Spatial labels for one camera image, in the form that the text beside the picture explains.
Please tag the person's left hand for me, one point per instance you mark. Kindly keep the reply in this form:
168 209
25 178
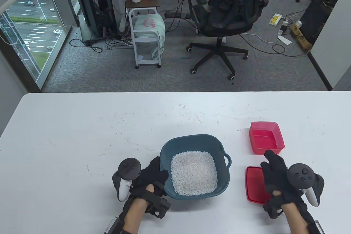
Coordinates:
153 173

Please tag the person's right hand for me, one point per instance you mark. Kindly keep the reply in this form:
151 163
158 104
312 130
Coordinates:
277 173

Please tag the black white hand controller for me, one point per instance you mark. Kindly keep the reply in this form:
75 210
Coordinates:
301 175
127 168

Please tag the red container lid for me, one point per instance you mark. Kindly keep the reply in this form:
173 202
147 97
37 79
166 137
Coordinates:
255 187

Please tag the red plastic container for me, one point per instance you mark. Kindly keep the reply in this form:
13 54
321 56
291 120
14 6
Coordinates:
266 140

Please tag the white rice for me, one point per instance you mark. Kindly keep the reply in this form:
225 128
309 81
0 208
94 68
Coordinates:
194 173

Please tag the teal plastic basin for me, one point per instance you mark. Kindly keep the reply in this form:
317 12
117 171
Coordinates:
192 143

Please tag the person's left forearm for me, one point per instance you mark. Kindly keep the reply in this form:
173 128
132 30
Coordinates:
134 214

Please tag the white paper sheet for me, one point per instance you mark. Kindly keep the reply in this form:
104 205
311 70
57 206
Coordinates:
284 40

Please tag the brown cardboard piece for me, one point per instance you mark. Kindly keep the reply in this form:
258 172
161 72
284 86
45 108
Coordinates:
301 40

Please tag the white power strip with plugs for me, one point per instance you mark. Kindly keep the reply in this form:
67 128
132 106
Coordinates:
283 28

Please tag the white plastic bag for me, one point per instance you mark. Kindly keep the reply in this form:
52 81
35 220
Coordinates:
149 24

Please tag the black leaning panel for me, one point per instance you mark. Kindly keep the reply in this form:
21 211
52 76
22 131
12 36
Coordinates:
315 22

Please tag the black mesh office chair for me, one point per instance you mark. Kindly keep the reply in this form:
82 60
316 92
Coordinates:
227 25

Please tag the white cart with brown top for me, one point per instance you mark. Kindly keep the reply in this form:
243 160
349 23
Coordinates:
142 5

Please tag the black computer tower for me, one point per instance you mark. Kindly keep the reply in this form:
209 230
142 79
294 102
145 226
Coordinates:
96 11

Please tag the white desk leg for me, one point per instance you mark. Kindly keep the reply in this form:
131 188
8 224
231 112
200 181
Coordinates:
119 3

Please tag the glass window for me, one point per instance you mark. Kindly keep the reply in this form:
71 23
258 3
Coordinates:
33 25

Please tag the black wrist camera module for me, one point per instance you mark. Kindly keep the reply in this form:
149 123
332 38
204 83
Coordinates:
316 227
113 225

